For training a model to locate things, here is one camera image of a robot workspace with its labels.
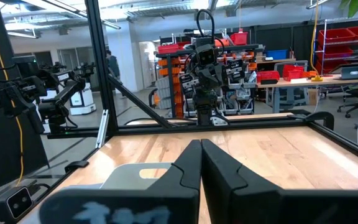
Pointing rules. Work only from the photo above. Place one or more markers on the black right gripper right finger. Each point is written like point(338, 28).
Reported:
point(259, 208)

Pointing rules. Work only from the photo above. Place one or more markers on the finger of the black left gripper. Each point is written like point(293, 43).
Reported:
point(217, 87)
point(204, 87)

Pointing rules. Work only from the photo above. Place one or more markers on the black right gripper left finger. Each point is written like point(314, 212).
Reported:
point(154, 205)

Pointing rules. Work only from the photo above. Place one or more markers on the black background robot arm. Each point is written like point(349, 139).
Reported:
point(62, 93)
point(14, 96)

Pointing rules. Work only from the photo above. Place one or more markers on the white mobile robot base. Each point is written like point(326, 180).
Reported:
point(82, 99)

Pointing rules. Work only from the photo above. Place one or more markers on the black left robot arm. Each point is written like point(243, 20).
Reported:
point(205, 109)

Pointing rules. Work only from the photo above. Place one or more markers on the white plastic tupperware container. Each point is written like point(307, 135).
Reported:
point(126, 179)

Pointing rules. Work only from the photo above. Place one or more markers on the shelf rack with orange bins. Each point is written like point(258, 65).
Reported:
point(179, 81)

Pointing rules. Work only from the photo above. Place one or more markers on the orange bin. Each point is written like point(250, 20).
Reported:
point(224, 43)

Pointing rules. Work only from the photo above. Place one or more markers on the wide red bin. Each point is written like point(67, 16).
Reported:
point(168, 48)

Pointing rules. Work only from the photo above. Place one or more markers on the low red desk bin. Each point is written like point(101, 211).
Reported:
point(268, 76)

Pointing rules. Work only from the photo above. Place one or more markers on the blue bin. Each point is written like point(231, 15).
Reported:
point(276, 54)

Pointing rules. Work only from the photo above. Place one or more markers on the grey cloth mat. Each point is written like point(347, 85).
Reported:
point(82, 186)

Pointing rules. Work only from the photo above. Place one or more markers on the tall red desk bin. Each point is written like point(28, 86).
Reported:
point(292, 72)

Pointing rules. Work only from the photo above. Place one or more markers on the black table clamp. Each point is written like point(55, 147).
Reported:
point(77, 166)
point(322, 118)

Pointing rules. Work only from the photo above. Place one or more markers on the wooden desk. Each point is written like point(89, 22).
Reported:
point(306, 82)

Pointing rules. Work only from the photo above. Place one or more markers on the silver aluminium bar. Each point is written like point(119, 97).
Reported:
point(102, 129)

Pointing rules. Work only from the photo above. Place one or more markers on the person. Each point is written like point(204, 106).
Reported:
point(113, 65)

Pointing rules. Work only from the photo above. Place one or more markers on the cardboard box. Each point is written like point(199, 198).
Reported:
point(313, 96)

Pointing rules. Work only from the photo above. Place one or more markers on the metal shelf with red bins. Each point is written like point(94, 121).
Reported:
point(337, 40)

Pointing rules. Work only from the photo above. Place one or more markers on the grey laptop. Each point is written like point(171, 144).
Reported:
point(354, 72)

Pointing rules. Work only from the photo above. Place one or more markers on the black office chair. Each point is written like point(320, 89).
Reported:
point(354, 102)

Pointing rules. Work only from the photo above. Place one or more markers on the black aluminium table frame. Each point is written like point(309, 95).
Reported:
point(101, 62)

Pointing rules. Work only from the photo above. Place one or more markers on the black table-level camera box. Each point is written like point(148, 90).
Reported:
point(14, 203)

